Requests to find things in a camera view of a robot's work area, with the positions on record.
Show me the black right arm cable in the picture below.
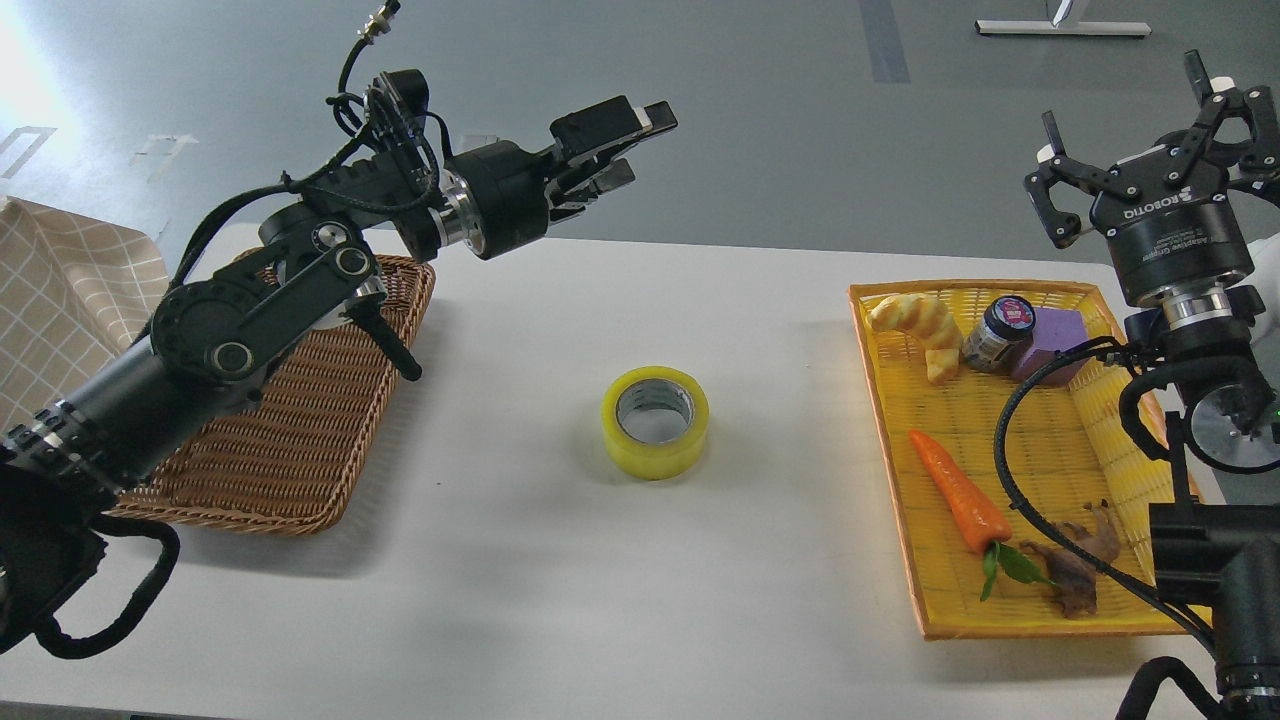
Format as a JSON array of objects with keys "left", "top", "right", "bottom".
[{"left": 995, "top": 336, "right": 1221, "bottom": 641}]

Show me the yellow tape roll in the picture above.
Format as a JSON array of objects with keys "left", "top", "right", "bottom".
[{"left": 600, "top": 365, "right": 710, "bottom": 480}]

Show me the yellow plastic basket tray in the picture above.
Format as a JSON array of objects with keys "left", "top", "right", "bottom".
[{"left": 847, "top": 279, "right": 1178, "bottom": 641}]

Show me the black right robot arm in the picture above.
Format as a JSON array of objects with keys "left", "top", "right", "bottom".
[{"left": 995, "top": 50, "right": 1277, "bottom": 719}]

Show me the orange toy carrot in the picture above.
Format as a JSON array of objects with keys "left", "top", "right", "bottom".
[{"left": 908, "top": 429, "right": 1056, "bottom": 602}]

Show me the purple foam block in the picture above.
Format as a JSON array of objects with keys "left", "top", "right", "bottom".
[{"left": 1009, "top": 306, "right": 1091, "bottom": 380}]

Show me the small dark glass jar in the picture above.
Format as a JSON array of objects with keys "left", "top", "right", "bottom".
[{"left": 961, "top": 293, "right": 1037, "bottom": 375}]

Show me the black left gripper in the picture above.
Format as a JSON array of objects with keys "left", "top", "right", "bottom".
[{"left": 445, "top": 96, "right": 678, "bottom": 260}]

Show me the brown ginger root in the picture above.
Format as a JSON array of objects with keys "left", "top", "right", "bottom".
[{"left": 1019, "top": 498, "right": 1123, "bottom": 620}]

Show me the beige checkered cloth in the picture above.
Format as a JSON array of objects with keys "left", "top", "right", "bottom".
[{"left": 1, "top": 196, "right": 168, "bottom": 430}]

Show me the brown wicker basket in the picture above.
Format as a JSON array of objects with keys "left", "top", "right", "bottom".
[{"left": 105, "top": 250, "right": 436, "bottom": 537}]

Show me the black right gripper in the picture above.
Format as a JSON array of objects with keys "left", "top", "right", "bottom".
[{"left": 1024, "top": 50, "right": 1280, "bottom": 309}]

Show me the white metal stand base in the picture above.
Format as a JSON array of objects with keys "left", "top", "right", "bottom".
[{"left": 974, "top": 1, "right": 1153, "bottom": 38}]

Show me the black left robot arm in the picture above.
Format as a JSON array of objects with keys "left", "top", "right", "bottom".
[{"left": 3, "top": 1, "right": 678, "bottom": 659}]

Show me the toy croissant bread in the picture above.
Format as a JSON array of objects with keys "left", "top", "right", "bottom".
[{"left": 868, "top": 293, "right": 964, "bottom": 386}]

